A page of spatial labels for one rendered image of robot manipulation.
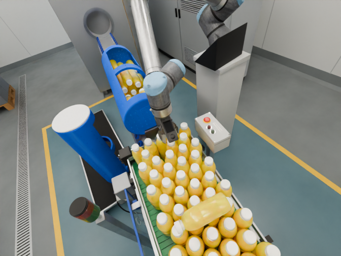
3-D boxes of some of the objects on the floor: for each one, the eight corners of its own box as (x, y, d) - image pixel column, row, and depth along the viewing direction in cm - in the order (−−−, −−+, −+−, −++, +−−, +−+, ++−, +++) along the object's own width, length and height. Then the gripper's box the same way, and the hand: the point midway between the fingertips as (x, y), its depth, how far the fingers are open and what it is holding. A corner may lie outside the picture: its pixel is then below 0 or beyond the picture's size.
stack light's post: (157, 243, 154) (103, 210, 71) (158, 248, 151) (105, 220, 68) (152, 245, 153) (94, 215, 70) (154, 250, 151) (95, 224, 68)
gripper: (169, 99, 79) (175, 128, 95) (145, 109, 77) (156, 137, 93) (177, 110, 73) (182, 139, 90) (152, 121, 71) (161, 149, 88)
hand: (170, 140), depth 88 cm, fingers open, 5 cm apart
